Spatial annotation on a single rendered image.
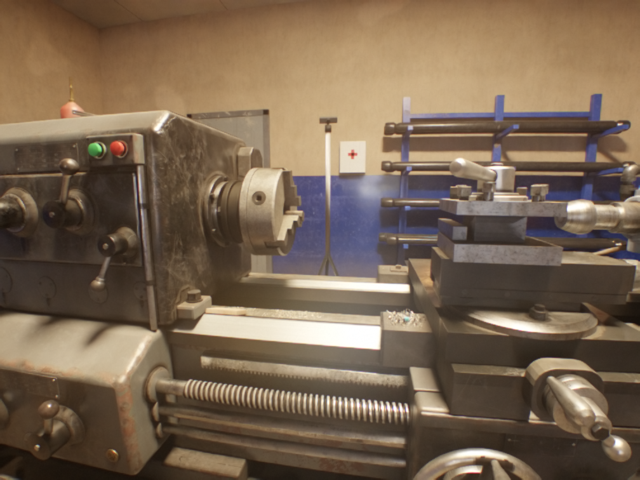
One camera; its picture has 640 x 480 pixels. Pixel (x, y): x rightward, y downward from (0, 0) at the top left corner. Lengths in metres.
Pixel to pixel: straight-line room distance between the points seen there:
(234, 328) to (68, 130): 0.60
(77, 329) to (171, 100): 4.13
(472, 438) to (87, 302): 0.87
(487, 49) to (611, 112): 1.52
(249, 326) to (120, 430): 0.33
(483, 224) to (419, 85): 3.55
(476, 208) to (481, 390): 0.28
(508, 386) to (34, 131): 1.12
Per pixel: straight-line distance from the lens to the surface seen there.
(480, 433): 0.63
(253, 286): 1.09
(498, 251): 0.57
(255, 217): 0.79
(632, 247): 1.23
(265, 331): 0.74
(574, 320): 0.63
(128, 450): 0.86
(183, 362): 0.89
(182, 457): 1.02
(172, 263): 0.78
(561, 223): 0.98
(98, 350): 0.85
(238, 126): 4.26
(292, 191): 0.87
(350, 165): 3.76
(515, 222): 0.61
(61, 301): 1.00
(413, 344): 0.68
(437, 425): 0.60
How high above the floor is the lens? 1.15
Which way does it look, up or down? 9 degrees down
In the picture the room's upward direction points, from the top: straight up
